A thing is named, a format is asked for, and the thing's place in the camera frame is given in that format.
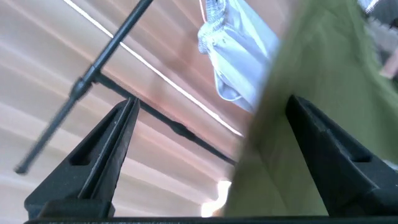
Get beige curtain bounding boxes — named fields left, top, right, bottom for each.
left=0, top=0, right=299, bottom=218

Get green garment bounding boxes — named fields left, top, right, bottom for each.
left=223, top=0, right=398, bottom=218

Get black clothes rack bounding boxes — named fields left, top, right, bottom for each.
left=14, top=0, right=237, bottom=175

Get pale grey shorts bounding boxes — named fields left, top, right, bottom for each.
left=197, top=0, right=280, bottom=113

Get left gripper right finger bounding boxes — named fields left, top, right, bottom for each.
left=285, top=95, right=398, bottom=217

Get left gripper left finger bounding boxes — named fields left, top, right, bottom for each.
left=24, top=97, right=141, bottom=218

